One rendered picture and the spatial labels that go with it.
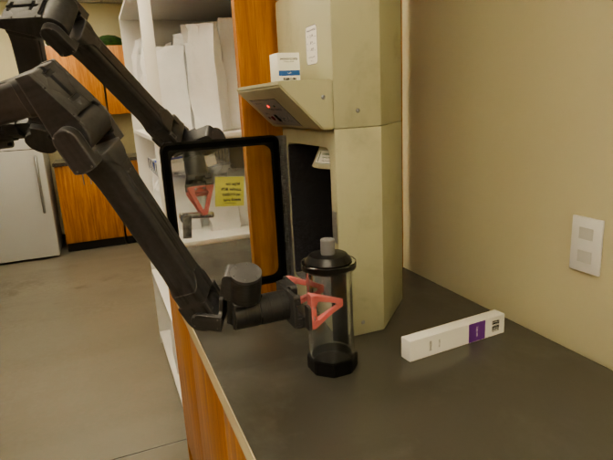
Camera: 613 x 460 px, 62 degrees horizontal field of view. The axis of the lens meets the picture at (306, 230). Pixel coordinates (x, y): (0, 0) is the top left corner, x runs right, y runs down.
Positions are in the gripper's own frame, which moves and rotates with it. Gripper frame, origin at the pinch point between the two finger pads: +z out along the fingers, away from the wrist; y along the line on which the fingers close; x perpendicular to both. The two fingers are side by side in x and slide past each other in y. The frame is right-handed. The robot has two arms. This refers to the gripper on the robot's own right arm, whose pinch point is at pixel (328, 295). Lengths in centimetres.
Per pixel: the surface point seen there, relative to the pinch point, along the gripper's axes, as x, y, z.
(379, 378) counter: 15.6, -8.5, 6.3
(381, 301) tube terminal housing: 8.4, 10.0, 17.6
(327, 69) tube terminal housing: -43.5, 12.1, 7.4
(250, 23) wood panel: -58, 46, 2
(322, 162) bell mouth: -23.6, 21.1, 9.3
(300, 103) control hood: -37.1, 9.6, 0.2
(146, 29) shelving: -68, 125, -15
